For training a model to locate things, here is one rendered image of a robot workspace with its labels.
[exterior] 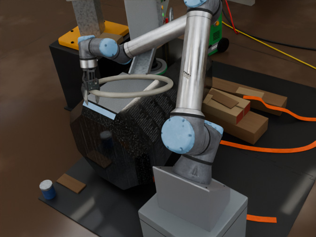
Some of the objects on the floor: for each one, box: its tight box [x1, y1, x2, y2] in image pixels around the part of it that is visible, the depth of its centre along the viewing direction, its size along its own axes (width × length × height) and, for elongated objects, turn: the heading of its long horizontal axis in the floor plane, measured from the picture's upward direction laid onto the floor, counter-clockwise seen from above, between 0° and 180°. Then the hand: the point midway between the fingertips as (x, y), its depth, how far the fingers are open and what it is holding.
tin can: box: [40, 180, 56, 199], centre depth 320 cm, size 10×10×13 cm
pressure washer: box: [207, 0, 229, 56], centre depth 442 cm, size 35×35×87 cm
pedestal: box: [49, 26, 134, 111], centre depth 391 cm, size 66×66×74 cm
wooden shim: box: [56, 173, 86, 194], centre depth 330 cm, size 25×10×2 cm, turn 62°
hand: (91, 102), depth 224 cm, fingers open, 5 cm apart
